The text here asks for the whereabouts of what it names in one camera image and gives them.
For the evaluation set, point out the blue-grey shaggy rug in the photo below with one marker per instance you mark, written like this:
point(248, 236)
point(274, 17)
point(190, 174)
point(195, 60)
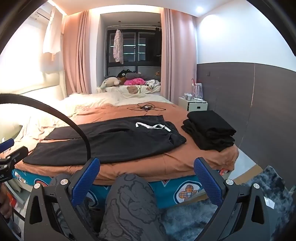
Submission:
point(189, 220)

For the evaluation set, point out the beige plush toy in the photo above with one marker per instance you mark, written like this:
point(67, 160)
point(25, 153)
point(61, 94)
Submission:
point(109, 82)

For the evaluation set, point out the dark glass window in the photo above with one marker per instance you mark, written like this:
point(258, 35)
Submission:
point(141, 46)

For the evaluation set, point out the floral hanging garment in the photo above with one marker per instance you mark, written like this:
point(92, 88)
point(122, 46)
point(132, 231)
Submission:
point(118, 46)

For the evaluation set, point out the small white device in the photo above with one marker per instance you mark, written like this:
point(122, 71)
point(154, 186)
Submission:
point(187, 96)

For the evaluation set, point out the person's left hand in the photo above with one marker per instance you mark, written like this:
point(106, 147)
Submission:
point(4, 204)

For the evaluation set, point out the white air conditioner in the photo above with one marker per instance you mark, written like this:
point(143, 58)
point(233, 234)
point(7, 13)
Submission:
point(40, 15)

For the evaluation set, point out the orange blanket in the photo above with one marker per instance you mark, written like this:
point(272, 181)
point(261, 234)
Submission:
point(138, 170)

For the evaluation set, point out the stack of folded black pants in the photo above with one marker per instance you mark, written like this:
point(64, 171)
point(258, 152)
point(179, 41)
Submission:
point(208, 129)

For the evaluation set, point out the grey plush cushion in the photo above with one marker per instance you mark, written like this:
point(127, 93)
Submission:
point(133, 76)

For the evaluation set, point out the black and white printed cloth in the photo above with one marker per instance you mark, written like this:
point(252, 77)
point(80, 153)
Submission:
point(153, 83)

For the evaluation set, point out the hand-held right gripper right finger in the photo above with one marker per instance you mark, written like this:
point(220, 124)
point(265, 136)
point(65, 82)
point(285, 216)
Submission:
point(205, 183)

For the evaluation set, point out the white nightstand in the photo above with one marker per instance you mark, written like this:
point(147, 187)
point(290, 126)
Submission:
point(196, 107)

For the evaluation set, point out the person's grey patterned trouser leg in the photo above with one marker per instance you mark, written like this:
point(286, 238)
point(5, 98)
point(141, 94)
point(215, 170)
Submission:
point(129, 208)

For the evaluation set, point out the black bear plush toy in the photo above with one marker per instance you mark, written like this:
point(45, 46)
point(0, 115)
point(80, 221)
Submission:
point(122, 74)

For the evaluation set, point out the pink fluffy cloth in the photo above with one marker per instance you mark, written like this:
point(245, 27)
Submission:
point(135, 81)

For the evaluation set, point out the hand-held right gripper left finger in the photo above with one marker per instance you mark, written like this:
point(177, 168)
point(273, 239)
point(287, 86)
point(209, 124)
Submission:
point(85, 180)

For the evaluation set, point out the pink curtain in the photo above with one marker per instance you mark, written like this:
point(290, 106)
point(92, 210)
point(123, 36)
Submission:
point(78, 58)
point(178, 58)

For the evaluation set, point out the blue printed mattress sheet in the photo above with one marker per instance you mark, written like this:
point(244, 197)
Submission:
point(166, 192)

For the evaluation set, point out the round ceiling light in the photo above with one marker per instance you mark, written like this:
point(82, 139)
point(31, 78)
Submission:
point(199, 9)

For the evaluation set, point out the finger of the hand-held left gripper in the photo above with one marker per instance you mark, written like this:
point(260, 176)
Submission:
point(19, 155)
point(6, 144)

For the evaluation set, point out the white hanging garment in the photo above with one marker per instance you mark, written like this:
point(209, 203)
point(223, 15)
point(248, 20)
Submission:
point(52, 34)

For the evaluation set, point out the small brown bear plush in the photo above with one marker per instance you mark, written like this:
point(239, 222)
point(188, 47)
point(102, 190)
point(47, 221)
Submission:
point(157, 74)

